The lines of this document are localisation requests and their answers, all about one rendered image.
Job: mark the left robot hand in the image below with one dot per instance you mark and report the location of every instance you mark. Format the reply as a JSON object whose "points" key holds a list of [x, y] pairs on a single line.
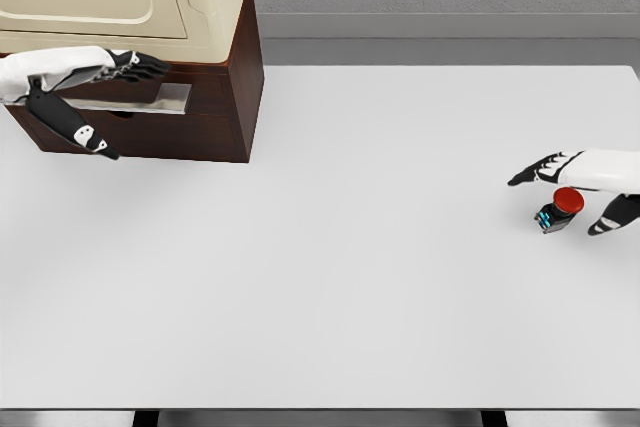
{"points": [[55, 64]]}

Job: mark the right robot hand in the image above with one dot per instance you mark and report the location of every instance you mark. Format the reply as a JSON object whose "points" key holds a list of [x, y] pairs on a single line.
{"points": [[600, 169]]}

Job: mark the cabinet drawer with notch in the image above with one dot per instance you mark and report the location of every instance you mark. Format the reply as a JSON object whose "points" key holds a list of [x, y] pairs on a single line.
{"points": [[175, 132]]}

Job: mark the dark brown wooden cabinet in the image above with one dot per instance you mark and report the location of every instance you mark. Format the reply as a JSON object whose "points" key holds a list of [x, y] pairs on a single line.
{"points": [[246, 97]]}

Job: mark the red button switch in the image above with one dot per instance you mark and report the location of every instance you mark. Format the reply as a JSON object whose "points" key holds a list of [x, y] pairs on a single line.
{"points": [[568, 200]]}

